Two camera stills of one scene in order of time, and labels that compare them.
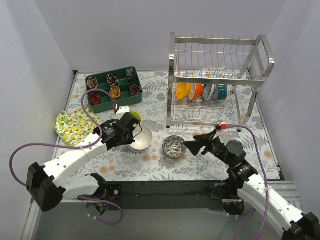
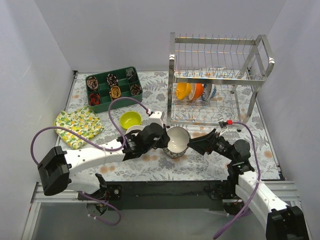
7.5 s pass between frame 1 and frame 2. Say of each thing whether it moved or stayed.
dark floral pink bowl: stayed
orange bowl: stayed
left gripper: moved
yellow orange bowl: stayed
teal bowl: moved
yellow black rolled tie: stayed
